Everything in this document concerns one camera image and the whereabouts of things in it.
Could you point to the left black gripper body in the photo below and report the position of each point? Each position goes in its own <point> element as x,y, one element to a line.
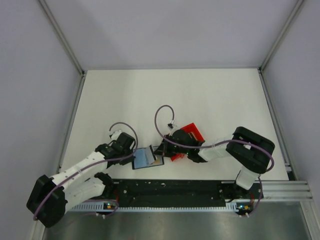
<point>126,152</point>

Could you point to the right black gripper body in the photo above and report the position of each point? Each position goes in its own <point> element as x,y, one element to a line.
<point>171,149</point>

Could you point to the black leather card holder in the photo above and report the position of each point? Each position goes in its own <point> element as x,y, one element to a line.
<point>140,159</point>

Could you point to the red plastic card tray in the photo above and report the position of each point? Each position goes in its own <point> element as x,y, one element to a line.
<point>190,128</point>

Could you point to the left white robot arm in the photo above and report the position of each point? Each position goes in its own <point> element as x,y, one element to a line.
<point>53,196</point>

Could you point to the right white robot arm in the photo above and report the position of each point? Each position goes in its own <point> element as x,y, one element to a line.
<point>251,150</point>

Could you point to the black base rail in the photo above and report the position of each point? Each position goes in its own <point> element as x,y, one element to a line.
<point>176,193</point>

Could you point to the grey slotted cable duct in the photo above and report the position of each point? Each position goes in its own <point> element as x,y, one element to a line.
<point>105,207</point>

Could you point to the left aluminium frame post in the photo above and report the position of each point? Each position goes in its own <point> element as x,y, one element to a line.
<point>60,36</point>

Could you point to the aluminium frame post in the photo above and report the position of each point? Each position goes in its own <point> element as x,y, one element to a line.
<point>294,13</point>
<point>60,36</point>

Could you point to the right aluminium frame post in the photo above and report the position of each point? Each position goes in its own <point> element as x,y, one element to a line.
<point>294,13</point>

